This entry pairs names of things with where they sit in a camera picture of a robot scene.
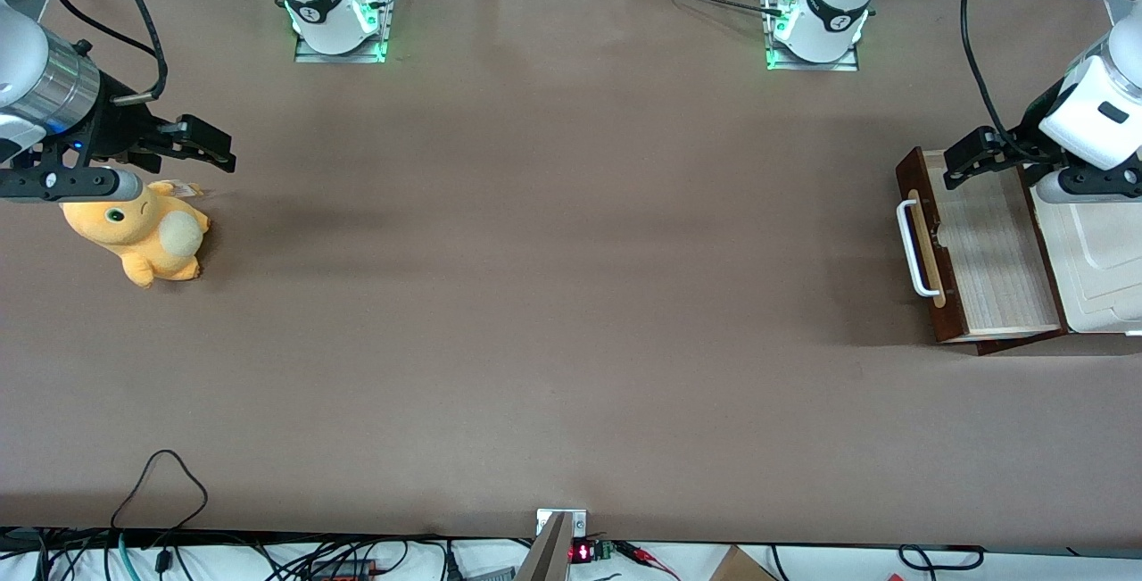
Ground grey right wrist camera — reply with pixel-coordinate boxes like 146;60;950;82
0;167;145;203

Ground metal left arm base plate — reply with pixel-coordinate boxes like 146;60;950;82
765;0;861;73

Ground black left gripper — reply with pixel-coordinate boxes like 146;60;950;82
943;81;1085;190

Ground metal table edge bracket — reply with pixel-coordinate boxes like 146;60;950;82
535;508;589;538

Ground black looped cable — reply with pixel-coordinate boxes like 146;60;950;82
111;449;210;534

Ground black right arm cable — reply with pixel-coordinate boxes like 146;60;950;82
48;0;170;107

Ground brown cardboard piece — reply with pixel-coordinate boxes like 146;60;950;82
708;544;779;581

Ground orange black device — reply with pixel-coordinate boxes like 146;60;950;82
306;558;377;581

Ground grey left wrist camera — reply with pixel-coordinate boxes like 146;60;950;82
1034;165;1142;205

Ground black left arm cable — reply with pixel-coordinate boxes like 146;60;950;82
960;0;1055;164

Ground white drawer handle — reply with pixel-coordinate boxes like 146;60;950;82
896;190;944;298

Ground black cable loop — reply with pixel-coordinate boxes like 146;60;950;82
896;544;986;571

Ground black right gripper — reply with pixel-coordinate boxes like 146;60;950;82
40;72;237;176

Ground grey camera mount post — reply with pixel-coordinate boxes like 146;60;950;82
512;512;573;581

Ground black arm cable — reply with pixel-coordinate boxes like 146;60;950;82
48;0;170;107
960;0;1055;164

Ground orange plush toy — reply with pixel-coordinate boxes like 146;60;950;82
60;179;212;289

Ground dark brown wooden drawer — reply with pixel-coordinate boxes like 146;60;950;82
894;145;1069;345

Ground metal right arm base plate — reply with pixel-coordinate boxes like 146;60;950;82
294;0;396;65

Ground white cabinet body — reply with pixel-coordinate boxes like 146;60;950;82
976;162;1142;357

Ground red black clip leads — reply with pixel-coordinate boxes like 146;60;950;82
614;540;683;580

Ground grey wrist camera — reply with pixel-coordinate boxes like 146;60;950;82
1034;165;1142;205
0;167;145;203

